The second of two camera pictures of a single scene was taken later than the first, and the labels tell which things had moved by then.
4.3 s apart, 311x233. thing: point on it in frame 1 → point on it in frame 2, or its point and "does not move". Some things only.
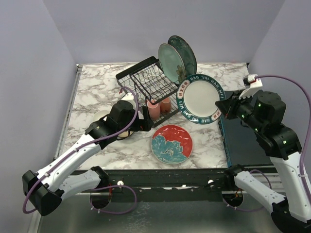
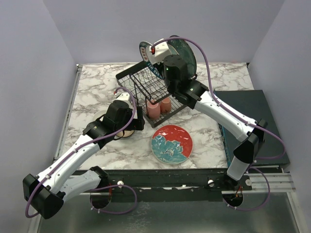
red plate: [172, 144] does not move
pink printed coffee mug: [165, 106] does not move
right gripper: [226, 105] → [158, 66]
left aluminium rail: [79, 68] does not move
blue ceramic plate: [186, 53] does not move
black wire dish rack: [155, 91] does not move
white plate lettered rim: [196, 98] → [144, 46]
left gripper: [145, 124] → [137, 124]
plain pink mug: [154, 110] does not move
